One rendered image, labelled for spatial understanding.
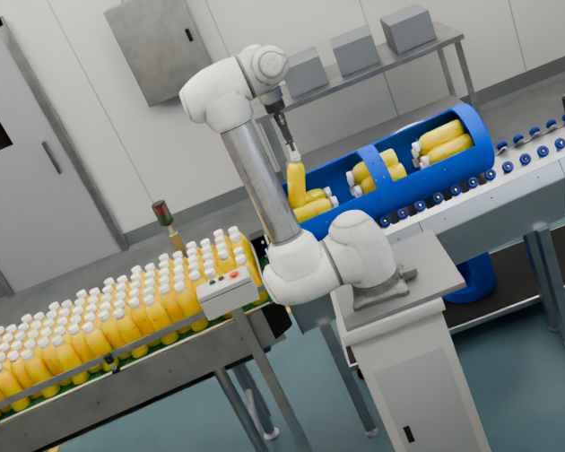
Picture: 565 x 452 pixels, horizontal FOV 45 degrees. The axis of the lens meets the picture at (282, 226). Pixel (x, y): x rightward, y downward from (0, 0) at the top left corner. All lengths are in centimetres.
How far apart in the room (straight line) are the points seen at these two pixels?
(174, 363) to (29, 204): 394
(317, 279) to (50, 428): 131
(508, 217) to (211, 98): 144
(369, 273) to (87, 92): 431
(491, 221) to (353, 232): 95
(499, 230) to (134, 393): 158
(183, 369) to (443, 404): 99
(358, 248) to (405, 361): 40
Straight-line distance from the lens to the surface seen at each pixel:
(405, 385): 225
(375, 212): 267
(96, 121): 611
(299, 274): 204
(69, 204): 636
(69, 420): 286
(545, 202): 296
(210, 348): 268
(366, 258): 206
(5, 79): 615
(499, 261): 379
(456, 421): 239
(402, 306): 209
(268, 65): 191
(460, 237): 284
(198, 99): 193
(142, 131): 607
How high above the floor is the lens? 216
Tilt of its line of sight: 23 degrees down
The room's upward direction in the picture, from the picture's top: 24 degrees counter-clockwise
